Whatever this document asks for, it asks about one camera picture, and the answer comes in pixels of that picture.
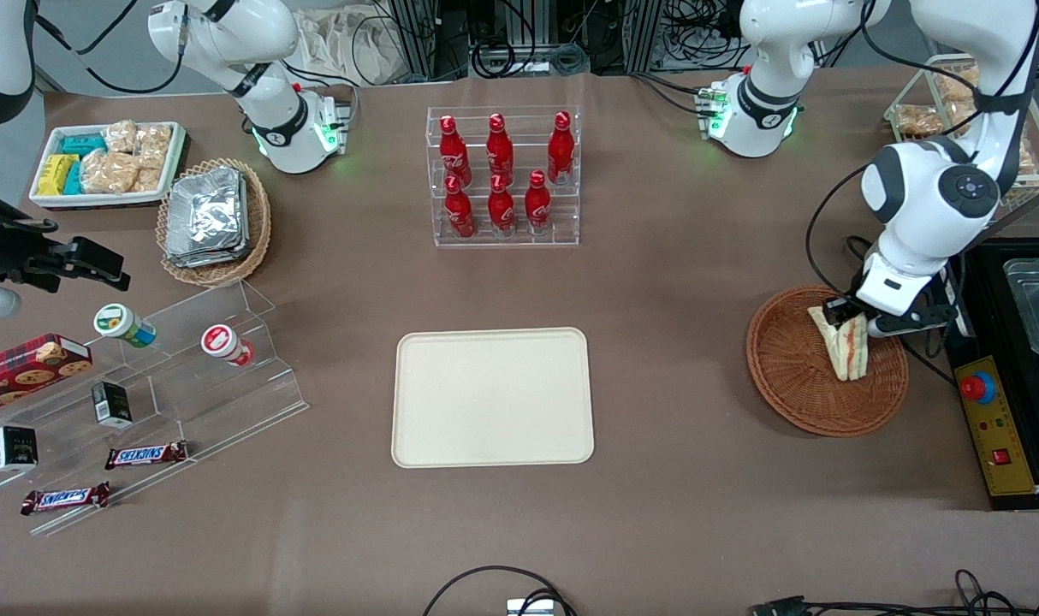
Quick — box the triangular sandwich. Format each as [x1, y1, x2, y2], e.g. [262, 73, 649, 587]
[809, 305, 870, 382]

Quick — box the brown round wicker basket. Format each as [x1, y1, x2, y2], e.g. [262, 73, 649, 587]
[746, 285, 910, 437]

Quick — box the silver foil packet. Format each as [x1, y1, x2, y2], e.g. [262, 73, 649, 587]
[164, 240, 252, 269]
[167, 167, 246, 256]

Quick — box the green lid sunflower cup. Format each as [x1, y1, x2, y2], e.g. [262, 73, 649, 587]
[93, 304, 157, 349]

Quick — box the clear acrylic stepped shelf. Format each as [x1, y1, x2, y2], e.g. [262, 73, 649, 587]
[0, 278, 309, 538]

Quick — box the black cable with plug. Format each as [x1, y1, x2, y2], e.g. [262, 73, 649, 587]
[749, 569, 1039, 616]

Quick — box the silver aluminium bar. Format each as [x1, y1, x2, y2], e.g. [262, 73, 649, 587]
[986, 175, 1039, 236]

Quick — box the beige cloth bag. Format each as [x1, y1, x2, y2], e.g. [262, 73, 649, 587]
[293, 4, 409, 86]

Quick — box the red cola bottle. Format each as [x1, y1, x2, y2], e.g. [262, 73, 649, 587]
[445, 175, 476, 239]
[488, 174, 516, 236]
[486, 113, 515, 185]
[547, 111, 575, 185]
[525, 169, 552, 234]
[439, 115, 472, 185]

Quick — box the yellow control panel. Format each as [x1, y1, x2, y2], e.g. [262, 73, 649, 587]
[953, 355, 1038, 497]

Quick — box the black looped cable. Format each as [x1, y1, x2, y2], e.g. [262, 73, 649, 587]
[421, 565, 576, 616]

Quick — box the red emergency stop button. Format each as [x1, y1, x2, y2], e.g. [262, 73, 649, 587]
[960, 370, 997, 405]

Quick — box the white wire rack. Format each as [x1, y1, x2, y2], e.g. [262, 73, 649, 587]
[883, 53, 1039, 215]

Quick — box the dark green tea box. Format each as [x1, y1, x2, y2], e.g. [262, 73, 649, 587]
[91, 382, 134, 429]
[0, 425, 39, 473]

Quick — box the clear plastic container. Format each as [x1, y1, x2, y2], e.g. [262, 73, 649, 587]
[1003, 258, 1039, 358]

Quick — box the red lid yogurt cup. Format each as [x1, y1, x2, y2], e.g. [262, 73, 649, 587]
[200, 324, 255, 369]

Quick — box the aluminium frame with cables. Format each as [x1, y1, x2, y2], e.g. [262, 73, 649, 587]
[383, 0, 747, 80]

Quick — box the black appliance housing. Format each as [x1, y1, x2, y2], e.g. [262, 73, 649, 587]
[943, 238, 1039, 512]

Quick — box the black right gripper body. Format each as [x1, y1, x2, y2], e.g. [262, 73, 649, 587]
[0, 184, 77, 293]

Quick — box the red tartan cookie box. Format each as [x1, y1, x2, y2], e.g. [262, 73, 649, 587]
[0, 334, 93, 418]

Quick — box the yellow snack packet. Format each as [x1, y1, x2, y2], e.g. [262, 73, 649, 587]
[38, 154, 80, 197]

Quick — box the Snickers chocolate bar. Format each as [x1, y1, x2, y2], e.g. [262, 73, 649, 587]
[104, 441, 189, 471]
[21, 482, 111, 516]

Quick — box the white rectangular snack bin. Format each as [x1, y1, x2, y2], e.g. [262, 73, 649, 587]
[29, 121, 187, 210]

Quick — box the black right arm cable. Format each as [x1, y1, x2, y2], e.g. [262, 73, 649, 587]
[33, 0, 185, 95]

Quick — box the clear acrylic bottle rack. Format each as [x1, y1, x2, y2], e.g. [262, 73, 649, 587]
[425, 105, 582, 249]

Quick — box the cream plastic tray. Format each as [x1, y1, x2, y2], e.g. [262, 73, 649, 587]
[391, 328, 595, 469]

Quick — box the light wicker basket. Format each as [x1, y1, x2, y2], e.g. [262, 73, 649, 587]
[156, 158, 272, 287]

